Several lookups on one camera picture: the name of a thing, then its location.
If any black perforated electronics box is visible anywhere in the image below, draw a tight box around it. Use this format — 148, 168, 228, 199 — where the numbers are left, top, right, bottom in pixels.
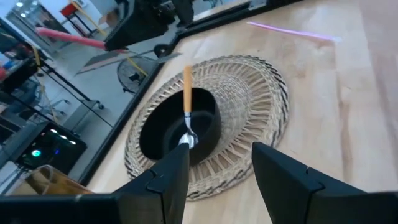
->
15, 121, 88, 175

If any round woven straw placemat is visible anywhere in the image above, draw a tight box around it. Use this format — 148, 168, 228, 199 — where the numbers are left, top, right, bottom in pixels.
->
124, 55, 290, 201

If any pink drinking straw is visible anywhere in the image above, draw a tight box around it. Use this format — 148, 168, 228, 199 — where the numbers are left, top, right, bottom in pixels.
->
247, 21, 341, 43

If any yellow cable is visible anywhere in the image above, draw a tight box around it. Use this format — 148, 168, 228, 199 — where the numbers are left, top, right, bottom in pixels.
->
126, 55, 149, 77

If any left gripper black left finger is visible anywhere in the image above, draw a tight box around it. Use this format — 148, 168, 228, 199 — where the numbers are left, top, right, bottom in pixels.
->
113, 142, 191, 224

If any red-handled metal fork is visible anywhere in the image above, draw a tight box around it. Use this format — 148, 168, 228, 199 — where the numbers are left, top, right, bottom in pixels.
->
35, 27, 183, 65

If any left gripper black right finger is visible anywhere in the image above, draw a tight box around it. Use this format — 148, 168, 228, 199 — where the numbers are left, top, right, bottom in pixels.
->
251, 142, 368, 224

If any amber plastic cup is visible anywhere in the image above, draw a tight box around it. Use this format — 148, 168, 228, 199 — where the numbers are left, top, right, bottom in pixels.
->
12, 164, 94, 196

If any orange-handled metal spoon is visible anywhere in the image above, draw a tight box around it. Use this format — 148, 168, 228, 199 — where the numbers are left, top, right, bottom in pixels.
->
178, 65, 199, 149

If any black floor fan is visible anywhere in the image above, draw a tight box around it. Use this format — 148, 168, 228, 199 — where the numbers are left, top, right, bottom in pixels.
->
117, 55, 159, 94

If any black bowl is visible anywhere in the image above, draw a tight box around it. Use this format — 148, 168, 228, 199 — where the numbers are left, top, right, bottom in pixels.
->
139, 87, 222, 167

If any red top stand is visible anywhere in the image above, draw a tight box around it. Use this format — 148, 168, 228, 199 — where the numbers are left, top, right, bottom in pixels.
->
60, 2, 98, 37

